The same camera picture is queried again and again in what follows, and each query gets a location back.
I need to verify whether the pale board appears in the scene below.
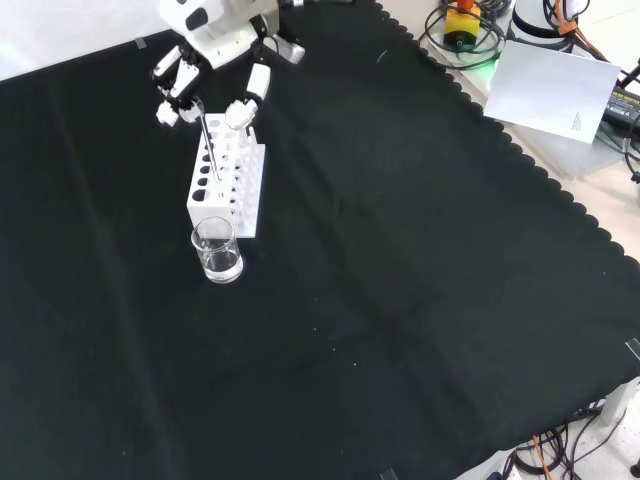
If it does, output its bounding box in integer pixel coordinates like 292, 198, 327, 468
482, 39, 623, 147

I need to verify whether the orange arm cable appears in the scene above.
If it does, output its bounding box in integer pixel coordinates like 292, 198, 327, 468
548, 0, 610, 57

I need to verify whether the clear glass rod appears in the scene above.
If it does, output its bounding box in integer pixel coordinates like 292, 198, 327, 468
196, 96, 224, 184

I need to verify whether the white test tube rack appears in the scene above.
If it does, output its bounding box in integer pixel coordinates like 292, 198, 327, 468
185, 112, 268, 239

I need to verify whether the black stop button cable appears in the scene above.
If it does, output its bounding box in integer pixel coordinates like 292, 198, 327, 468
418, 0, 507, 70

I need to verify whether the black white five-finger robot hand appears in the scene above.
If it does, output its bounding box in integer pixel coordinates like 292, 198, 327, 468
151, 0, 280, 133

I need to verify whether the black bench cloth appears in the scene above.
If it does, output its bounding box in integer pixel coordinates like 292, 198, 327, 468
0, 0, 640, 480

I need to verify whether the grey bench bracket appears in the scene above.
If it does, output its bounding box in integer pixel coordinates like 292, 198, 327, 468
601, 378, 640, 427

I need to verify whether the clear glass beaker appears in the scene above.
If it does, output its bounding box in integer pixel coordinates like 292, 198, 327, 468
190, 215, 245, 286

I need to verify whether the yellow stop button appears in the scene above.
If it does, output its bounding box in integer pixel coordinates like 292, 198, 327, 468
443, 0, 483, 52

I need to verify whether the black floor cable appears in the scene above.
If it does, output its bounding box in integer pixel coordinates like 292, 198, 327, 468
564, 407, 629, 480

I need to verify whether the black power adapter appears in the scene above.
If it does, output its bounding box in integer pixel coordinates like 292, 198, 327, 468
601, 82, 640, 132

